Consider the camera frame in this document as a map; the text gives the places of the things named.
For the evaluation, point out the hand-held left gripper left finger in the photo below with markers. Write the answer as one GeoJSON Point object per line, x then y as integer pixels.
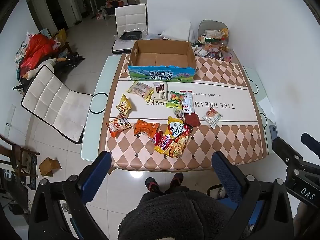
{"type": "Point", "coordinates": [97, 177]}

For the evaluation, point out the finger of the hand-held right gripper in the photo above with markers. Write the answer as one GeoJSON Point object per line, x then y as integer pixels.
{"type": "Point", "coordinates": [285, 150]}
{"type": "Point", "coordinates": [311, 142]}

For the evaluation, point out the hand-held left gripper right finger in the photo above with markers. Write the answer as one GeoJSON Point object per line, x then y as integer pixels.
{"type": "Point", "coordinates": [225, 177]}

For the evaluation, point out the red panda snack packet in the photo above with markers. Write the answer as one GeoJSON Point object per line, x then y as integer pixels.
{"type": "Point", "coordinates": [118, 126]}

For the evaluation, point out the large yellow red noodle packet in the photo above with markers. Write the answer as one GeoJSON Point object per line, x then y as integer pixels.
{"type": "Point", "coordinates": [180, 137]}

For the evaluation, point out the orange snack packet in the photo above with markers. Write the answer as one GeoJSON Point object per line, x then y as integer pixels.
{"type": "Point", "coordinates": [146, 127]}

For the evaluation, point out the red white long packet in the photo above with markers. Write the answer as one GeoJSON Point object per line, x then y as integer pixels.
{"type": "Point", "coordinates": [187, 102]}

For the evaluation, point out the cardboard box blue print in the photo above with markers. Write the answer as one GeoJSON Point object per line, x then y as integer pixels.
{"type": "Point", "coordinates": [162, 55]}

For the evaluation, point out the person's right forearm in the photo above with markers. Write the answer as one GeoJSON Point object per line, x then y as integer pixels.
{"type": "Point", "coordinates": [308, 222]}

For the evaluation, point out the blue plastic stool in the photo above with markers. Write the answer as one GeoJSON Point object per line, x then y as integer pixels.
{"type": "Point", "coordinates": [231, 205]}

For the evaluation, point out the checkered brown tablecloth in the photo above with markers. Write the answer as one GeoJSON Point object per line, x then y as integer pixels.
{"type": "Point", "coordinates": [225, 140]}

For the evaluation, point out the person's right foot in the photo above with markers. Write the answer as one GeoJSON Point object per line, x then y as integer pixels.
{"type": "Point", "coordinates": [176, 179]}

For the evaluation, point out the person's foot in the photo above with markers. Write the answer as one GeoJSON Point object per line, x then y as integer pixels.
{"type": "Point", "coordinates": [152, 183]}
{"type": "Point", "coordinates": [176, 179]}

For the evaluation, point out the person's left foot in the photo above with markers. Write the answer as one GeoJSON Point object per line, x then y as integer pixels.
{"type": "Point", "coordinates": [152, 183]}

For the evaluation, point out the person in dark fleece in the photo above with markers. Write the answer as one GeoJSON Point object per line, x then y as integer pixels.
{"type": "Point", "coordinates": [180, 215]}

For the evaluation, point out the white cookie packet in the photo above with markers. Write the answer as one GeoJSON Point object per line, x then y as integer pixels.
{"type": "Point", "coordinates": [212, 117]}

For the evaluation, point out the black power strip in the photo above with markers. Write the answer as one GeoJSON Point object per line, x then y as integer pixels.
{"type": "Point", "coordinates": [32, 171]}

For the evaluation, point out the dark red sauce packet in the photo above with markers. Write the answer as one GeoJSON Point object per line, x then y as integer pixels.
{"type": "Point", "coordinates": [192, 120]}

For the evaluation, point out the red instant noodle packet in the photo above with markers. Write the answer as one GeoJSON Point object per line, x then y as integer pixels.
{"type": "Point", "coordinates": [164, 143]}

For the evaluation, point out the small red snack packet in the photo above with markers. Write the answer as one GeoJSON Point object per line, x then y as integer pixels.
{"type": "Point", "coordinates": [155, 137]}

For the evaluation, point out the small yellow snack packet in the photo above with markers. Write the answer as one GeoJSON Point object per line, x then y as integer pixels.
{"type": "Point", "coordinates": [123, 105]}

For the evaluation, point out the small clear candy packet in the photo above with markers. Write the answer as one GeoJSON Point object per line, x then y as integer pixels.
{"type": "Point", "coordinates": [178, 113]}

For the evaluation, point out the wooden stool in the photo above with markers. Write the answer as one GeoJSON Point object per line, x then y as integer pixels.
{"type": "Point", "coordinates": [18, 152]}

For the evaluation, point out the white padded chair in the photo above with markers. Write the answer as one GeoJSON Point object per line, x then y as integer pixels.
{"type": "Point", "coordinates": [60, 100]}
{"type": "Point", "coordinates": [130, 17]}

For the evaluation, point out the green candy packet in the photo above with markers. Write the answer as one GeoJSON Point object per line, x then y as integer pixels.
{"type": "Point", "coordinates": [176, 99]}

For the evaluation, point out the white glass table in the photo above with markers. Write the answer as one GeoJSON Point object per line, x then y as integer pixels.
{"type": "Point", "coordinates": [100, 85]}

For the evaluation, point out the pale yellow snack packet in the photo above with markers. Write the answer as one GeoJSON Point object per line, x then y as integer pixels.
{"type": "Point", "coordinates": [140, 89]}

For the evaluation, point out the white wafer stick packet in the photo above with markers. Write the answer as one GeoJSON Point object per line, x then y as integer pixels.
{"type": "Point", "coordinates": [160, 91]}

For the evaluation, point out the pile of assorted snack packets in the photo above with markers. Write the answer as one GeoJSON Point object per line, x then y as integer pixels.
{"type": "Point", "coordinates": [213, 42]}

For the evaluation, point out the pile of red clothes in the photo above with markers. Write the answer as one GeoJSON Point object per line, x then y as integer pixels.
{"type": "Point", "coordinates": [36, 51]}

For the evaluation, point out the grey round chair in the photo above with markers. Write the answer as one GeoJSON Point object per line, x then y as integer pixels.
{"type": "Point", "coordinates": [212, 24]}

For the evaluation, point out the black bag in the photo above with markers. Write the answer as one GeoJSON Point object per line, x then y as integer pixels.
{"type": "Point", "coordinates": [130, 35]}

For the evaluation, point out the yellow bag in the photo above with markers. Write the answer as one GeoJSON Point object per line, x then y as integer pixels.
{"type": "Point", "coordinates": [60, 35]}

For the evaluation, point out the clear plastic bag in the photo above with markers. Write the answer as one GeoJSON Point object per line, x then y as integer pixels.
{"type": "Point", "coordinates": [143, 33]}

